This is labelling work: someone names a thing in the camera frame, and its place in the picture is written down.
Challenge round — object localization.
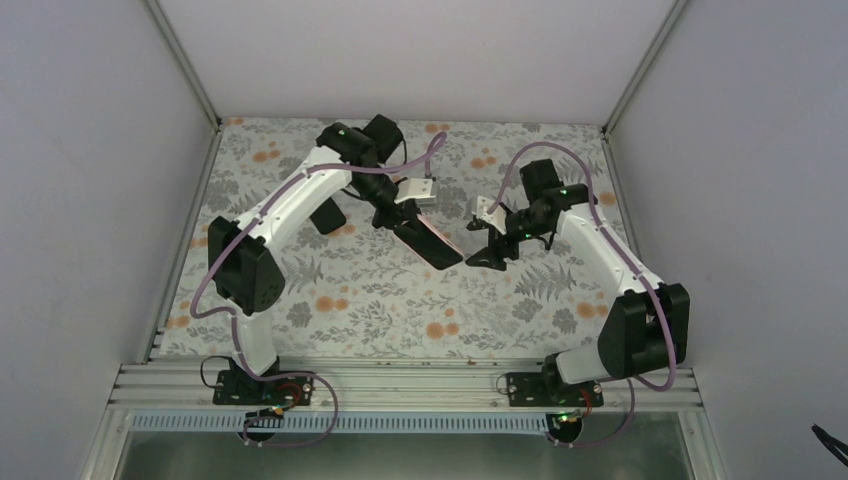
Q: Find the pink phone case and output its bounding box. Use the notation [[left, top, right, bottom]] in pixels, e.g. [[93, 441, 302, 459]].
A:
[[390, 213, 466, 272]]

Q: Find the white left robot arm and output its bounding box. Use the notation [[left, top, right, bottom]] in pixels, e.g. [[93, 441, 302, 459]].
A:
[[201, 115, 446, 405]]

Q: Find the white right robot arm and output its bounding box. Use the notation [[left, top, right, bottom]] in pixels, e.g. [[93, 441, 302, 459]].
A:
[[466, 159, 690, 407]]

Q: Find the black phone on mat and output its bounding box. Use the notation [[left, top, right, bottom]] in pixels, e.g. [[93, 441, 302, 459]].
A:
[[309, 198, 347, 235]]

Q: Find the floral patterned table mat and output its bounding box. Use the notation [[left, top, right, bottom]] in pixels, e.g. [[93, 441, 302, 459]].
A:
[[158, 117, 623, 359]]

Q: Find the black object at right edge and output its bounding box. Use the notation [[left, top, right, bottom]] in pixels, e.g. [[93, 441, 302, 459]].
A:
[[811, 424, 848, 466]]

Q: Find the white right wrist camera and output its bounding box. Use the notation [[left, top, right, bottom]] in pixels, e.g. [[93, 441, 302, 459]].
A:
[[474, 196, 508, 235]]

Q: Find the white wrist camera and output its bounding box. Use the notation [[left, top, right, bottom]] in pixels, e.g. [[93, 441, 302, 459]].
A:
[[474, 196, 508, 235], [394, 178, 438, 205]]

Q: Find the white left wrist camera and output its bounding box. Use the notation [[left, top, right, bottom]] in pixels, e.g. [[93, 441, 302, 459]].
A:
[[394, 178, 438, 205]]

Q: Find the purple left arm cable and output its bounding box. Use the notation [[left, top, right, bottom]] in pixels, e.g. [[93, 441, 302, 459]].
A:
[[190, 131, 448, 447]]

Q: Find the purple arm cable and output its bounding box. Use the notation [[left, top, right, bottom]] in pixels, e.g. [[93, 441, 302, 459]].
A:
[[190, 131, 448, 447], [493, 141, 678, 449]]

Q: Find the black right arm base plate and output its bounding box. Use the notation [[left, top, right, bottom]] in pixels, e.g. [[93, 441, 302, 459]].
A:
[[505, 372, 605, 408]]

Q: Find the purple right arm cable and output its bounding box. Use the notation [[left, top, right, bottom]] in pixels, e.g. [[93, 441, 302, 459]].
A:
[[493, 141, 678, 449]]

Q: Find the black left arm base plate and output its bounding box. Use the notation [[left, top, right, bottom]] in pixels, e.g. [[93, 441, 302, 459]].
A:
[[201, 357, 314, 407]]

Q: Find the perforated cable duct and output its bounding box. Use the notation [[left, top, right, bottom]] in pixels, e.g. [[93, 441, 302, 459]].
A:
[[132, 410, 566, 435]]

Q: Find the aluminium mounting rail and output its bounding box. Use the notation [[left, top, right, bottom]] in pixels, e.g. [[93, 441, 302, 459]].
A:
[[109, 362, 704, 413]]

